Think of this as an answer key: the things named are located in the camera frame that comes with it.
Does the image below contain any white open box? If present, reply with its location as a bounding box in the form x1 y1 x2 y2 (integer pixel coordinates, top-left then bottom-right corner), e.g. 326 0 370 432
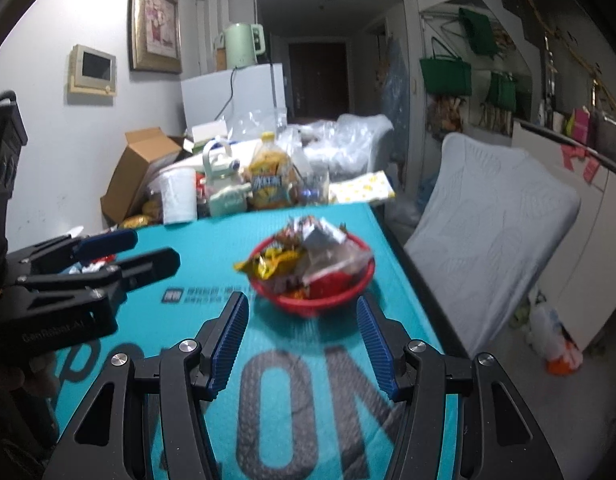
188 121 228 143

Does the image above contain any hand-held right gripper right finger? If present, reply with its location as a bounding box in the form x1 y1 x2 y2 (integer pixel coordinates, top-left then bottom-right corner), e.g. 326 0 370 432
356 296 564 480

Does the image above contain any blue plastic garment cover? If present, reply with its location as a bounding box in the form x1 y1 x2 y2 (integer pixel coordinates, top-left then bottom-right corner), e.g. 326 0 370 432
380 35 406 121

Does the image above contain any yellow snack bag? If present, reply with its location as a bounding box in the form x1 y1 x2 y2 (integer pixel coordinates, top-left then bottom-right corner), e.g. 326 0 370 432
119 214 156 230

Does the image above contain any tall glass bottle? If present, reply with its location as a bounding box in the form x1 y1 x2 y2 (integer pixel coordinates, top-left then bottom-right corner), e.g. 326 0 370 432
543 35 556 113

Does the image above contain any grey leaf pattern cushion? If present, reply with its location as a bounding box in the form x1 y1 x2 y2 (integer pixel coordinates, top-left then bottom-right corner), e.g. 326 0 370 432
404 132 581 356

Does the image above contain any smiley face yellow cloth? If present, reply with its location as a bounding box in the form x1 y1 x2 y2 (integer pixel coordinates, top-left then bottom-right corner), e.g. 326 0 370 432
329 170 396 206

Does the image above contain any clear plastic sheet pile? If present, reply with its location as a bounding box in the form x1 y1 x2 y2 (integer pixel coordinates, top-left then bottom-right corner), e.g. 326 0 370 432
290 114 395 178

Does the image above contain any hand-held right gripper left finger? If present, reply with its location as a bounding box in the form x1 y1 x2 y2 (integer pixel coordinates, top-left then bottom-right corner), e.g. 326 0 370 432
43 292 250 480

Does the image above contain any glass mug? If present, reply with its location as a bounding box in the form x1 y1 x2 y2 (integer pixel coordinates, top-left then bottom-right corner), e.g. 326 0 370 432
295 167 331 206

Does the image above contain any yellow snack packet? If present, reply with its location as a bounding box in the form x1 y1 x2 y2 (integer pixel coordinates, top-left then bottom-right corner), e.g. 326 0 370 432
233 247 309 281

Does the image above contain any clear zip bag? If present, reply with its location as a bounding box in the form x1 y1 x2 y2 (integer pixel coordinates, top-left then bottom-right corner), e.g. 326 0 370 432
228 107 289 143

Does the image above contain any large green tote bag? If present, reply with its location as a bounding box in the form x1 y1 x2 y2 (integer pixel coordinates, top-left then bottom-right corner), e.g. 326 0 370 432
419 37 473 97

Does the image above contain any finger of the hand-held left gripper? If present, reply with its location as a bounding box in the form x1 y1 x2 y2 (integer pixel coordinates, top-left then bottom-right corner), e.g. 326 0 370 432
8 230 139 277
18 247 181 311

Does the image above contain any red plastic basket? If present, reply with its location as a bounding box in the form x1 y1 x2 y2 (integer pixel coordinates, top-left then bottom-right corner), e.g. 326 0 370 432
248 234 376 318

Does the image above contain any white red snack packet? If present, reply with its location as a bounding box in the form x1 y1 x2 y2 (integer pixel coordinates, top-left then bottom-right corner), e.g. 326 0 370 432
300 217 349 251

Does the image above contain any pink ribbon bow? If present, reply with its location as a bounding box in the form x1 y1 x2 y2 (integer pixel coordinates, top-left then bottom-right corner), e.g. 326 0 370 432
560 144 601 183

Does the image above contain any brown patterned hanging bag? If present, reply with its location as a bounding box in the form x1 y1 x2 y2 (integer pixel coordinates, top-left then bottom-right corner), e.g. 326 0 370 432
428 95 464 133

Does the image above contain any teal bubble mat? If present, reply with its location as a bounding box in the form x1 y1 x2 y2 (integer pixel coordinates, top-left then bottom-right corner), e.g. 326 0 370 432
53 202 459 480

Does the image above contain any white cabinet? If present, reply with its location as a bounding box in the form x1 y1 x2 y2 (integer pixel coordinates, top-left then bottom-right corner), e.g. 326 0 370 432
510 119 616 353

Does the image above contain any wall intercom panel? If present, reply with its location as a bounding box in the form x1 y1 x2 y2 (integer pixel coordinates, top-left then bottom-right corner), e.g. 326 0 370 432
67 44 118 97

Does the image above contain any green electric kettle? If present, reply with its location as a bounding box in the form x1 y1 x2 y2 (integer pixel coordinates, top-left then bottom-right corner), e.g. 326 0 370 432
215 22 266 68

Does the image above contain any clear plastic snack bag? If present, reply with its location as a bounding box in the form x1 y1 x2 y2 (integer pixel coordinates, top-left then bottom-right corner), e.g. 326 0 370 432
303 245 374 286

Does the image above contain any white paper towel roll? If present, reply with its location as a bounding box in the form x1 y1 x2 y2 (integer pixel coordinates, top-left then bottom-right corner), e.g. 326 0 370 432
158 167 198 225

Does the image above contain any cream cartoon water bottle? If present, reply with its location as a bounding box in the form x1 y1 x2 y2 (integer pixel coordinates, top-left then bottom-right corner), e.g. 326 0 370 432
202 139 251 217

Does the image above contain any brown cardboard box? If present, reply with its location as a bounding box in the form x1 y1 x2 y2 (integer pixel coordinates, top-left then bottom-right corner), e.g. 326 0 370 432
100 129 191 226

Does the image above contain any black kettle cable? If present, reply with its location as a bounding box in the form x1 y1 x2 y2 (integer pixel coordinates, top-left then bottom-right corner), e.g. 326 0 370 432
215 66 239 126

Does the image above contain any white orange plastic bag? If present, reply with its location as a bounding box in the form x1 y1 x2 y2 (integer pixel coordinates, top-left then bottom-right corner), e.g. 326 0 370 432
528 300 584 376

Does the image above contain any yellow iced tea bottle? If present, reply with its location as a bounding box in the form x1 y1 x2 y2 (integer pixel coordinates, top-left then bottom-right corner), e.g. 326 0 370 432
247 132 294 210

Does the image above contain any framed picture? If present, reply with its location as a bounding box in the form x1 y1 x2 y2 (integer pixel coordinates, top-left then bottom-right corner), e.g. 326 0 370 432
128 0 183 75

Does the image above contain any white mini fridge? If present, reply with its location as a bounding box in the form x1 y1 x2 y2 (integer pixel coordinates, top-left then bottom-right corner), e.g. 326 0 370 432
180 62 288 148

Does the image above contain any dark wooden door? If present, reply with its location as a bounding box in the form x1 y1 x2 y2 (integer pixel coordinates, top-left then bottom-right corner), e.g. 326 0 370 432
288 40 349 121

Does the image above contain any small green tote bag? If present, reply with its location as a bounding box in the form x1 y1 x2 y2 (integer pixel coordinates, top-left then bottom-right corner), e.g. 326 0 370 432
488 71 518 121

